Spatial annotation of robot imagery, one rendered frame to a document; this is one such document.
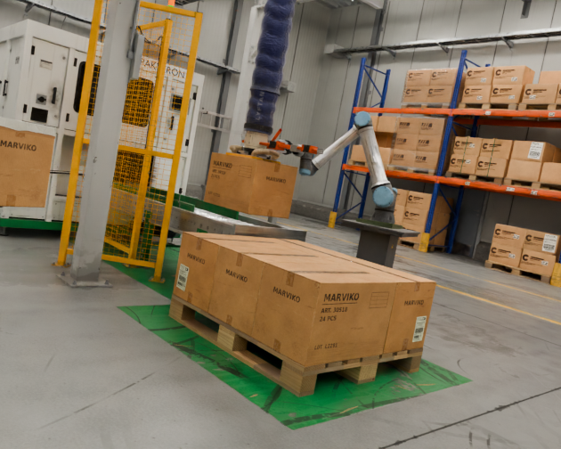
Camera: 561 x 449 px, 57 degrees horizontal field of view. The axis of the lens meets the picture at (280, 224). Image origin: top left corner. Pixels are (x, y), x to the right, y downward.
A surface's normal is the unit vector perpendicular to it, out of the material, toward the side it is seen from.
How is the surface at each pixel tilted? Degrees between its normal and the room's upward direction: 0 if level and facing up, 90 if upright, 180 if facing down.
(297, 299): 90
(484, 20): 90
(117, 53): 90
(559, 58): 90
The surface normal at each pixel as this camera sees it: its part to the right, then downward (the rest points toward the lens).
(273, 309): -0.73, -0.07
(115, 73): 0.65, 0.18
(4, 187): 0.89, 0.20
